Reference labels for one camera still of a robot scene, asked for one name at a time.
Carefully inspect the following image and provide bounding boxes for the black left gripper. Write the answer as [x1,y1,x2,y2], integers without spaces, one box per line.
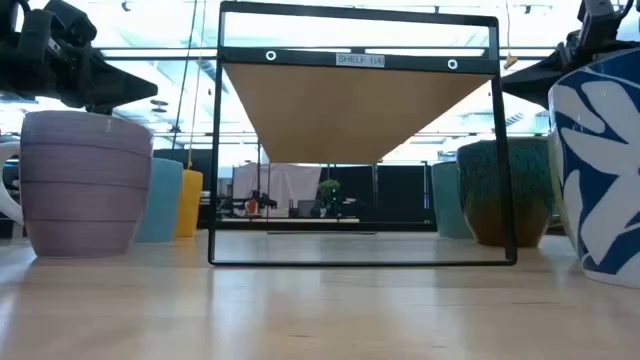
[0,0,159,114]

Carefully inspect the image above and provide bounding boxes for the white shelf label sticker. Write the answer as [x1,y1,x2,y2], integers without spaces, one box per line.
[335,52,386,69]

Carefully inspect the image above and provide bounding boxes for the black metal shelf wooden board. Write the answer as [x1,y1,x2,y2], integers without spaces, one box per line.
[207,0,519,267]

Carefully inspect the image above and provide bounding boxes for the black partition panels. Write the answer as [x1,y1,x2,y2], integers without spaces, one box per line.
[319,162,436,224]

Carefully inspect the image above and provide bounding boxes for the purple ribbed mug white handle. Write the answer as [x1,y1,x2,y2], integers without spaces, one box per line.
[0,110,155,259]

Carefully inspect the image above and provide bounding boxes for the dark green brown mug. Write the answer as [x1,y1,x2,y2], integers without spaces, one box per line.
[455,137,556,249]

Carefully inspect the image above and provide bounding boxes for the blue white floral mug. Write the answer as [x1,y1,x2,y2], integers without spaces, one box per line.
[547,47,640,290]

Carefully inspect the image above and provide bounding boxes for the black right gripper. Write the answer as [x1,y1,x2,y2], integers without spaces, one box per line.
[501,0,640,110]

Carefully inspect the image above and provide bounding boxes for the yellow hanging hook cord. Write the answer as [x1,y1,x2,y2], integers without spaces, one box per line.
[502,0,520,71]

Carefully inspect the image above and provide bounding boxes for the light blue mug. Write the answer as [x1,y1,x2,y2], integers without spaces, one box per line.
[133,157,185,244]

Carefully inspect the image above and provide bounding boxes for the green potted plant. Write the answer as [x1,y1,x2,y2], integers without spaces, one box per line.
[318,178,343,217]

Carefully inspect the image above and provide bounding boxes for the white hanging cloth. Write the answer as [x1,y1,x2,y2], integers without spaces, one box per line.
[233,162,323,217]

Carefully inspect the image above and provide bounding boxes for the yellow mug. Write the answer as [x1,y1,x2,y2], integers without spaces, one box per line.
[173,168,204,239]

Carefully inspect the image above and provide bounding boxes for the green hanging cable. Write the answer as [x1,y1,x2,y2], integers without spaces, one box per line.
[169,0,199,151]

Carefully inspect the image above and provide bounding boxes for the mint green mug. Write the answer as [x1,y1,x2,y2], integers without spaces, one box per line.
[431,160,474,240]

